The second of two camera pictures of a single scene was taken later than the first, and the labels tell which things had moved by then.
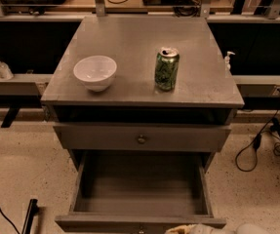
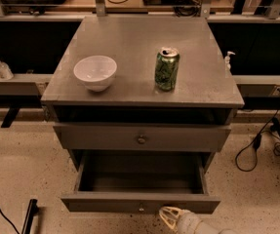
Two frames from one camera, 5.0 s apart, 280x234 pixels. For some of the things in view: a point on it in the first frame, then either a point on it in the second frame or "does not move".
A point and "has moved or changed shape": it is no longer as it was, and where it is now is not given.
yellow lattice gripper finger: (182, 229) to (170, 215)
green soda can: (167, 64) does not move
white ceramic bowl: (97, 72) does not move
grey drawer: (140, 192) has moved or changed shape
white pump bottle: (227, 59) does not move
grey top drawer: (145, 137) does not move
